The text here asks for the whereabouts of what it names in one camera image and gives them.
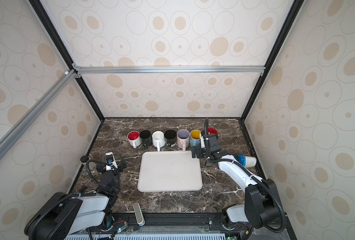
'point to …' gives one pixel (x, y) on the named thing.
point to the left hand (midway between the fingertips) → (115, 152)
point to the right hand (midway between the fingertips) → (200, 148)
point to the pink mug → (183, 136)
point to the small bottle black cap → (84, 158)
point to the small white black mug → (170, 138)
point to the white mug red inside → (134, 138)
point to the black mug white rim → (146, 137)
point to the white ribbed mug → (158, 139)
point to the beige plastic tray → (169, 170)
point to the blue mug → (195, 138)
